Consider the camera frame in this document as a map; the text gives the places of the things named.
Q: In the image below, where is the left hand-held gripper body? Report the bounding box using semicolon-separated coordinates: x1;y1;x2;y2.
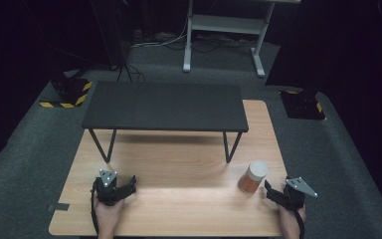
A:
93;168;131;207

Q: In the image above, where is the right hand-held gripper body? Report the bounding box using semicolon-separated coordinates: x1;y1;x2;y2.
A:
278;176;319;212

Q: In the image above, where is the orange jar with white lid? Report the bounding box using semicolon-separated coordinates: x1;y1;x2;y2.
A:
237;159;270;195

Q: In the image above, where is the person's left hand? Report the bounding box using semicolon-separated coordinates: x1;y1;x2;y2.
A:
93;193;126;232

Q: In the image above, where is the person's right hand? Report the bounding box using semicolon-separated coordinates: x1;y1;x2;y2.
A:
278;202;307;233

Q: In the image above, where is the black shelf riser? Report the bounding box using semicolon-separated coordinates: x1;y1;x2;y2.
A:
81;80;250;164

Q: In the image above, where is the black stand base striped edge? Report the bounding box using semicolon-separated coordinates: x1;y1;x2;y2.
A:
279;89;328;120
39;73;94;110

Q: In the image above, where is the black tripod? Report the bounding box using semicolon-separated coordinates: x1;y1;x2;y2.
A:
89;0;147;84

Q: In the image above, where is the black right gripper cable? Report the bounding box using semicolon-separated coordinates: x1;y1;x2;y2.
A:
293;208;306;239

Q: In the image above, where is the bundle of floor cables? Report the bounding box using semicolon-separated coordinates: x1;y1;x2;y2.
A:
129;29;258;55

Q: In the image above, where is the grey metal desk frame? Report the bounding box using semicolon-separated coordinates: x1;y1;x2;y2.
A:
182;0;302;79

